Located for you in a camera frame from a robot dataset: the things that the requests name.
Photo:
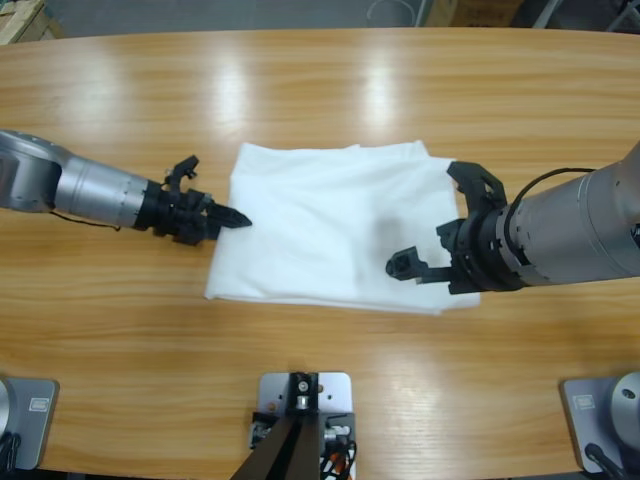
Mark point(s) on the dark post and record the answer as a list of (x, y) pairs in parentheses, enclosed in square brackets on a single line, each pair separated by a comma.
[(285, 450)]

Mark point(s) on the white mounting block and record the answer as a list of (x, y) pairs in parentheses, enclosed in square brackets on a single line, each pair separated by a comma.
[(335, 390)]

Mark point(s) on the grey metal frame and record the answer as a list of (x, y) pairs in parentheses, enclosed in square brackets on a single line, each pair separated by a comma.
[(547, 12)]

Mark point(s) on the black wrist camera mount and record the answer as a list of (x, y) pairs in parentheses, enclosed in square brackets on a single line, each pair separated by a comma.
[(182, 167), (480, 180)]

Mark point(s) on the white t-shirt with black print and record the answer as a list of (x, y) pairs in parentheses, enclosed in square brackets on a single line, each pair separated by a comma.
[(310, 225)]

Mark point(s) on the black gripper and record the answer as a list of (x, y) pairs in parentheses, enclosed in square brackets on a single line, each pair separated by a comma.
[(175, 215), (480, 255)]

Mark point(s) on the light cardboard box stack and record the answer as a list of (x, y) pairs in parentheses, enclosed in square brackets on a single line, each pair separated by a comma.
[(25, 20)]

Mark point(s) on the black bracket with silver fittings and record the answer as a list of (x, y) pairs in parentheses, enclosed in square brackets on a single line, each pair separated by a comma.
[(345, 417)]

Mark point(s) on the brown cardboard box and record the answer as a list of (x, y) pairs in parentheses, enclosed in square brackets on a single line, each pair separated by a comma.
[(480, 10)]

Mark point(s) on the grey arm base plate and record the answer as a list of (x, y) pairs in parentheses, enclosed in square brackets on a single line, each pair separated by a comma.
[(582, 415), (35, 430)]

